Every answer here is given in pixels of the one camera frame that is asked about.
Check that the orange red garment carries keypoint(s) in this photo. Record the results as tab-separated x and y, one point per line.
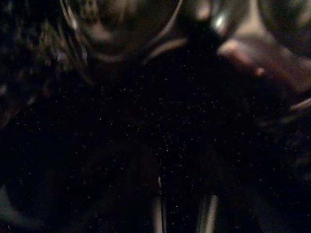
243	55

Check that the grey washing machine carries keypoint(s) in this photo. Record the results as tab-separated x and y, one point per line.
109	29

